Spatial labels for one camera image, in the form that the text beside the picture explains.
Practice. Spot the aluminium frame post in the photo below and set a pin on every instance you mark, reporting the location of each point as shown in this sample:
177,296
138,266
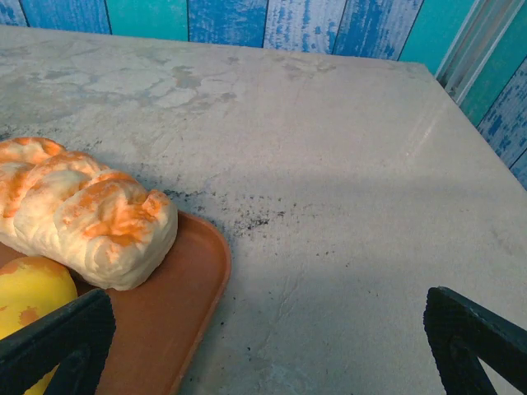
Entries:
473,49

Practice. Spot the round golden yellow bun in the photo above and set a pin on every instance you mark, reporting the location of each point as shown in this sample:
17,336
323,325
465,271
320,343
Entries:
33,288

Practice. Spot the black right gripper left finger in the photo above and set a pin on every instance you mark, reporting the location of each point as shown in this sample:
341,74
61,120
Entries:
62,325

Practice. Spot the braided white orange bread loaf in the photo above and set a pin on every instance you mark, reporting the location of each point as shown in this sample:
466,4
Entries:
82,222

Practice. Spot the brown plastic tray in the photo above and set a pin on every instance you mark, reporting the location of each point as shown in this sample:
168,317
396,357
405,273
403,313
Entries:
164,312

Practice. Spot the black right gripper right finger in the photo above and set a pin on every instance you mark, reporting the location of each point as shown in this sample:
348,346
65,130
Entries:
473,321

